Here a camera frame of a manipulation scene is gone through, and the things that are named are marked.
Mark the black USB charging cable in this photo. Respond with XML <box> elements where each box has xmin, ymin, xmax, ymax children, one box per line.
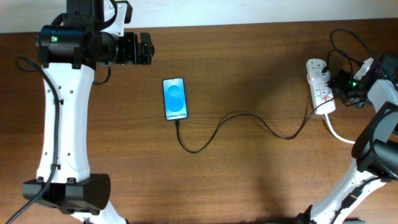
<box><xmin>175</xmin><ymin>49</ymin><xmax>354</xmax><ymax>154</ymax></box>

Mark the blue Samsung Galaxy smartphone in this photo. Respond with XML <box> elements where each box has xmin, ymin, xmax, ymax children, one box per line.
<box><xmin>162</xmin><ymin>78</ymin><xmax>188</xmax><ymax>121</ymax></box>

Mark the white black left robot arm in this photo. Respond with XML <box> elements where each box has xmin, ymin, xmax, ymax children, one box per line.
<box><xmin>22</xmin><ymin>0</ymin><xmax>155</xmax><ymax>223</ymax></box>

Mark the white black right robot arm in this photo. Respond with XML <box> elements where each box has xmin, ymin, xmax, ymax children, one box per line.
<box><xmin>293</xmin><ymin>78</ymin><xmax>397</xmax><ymax>224</ymax></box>

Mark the white USB charger plug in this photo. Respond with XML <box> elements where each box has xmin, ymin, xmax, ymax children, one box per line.
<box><xmin>307</xmin><ymin>68</ymin><xmax>330</xmax><ymax>85</ymax></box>

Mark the white power strip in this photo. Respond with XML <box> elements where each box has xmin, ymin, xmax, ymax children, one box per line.
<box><xmin>306</xmin><ymin>58</ymin><xmax>336</xmax><ymax>115</ymax></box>

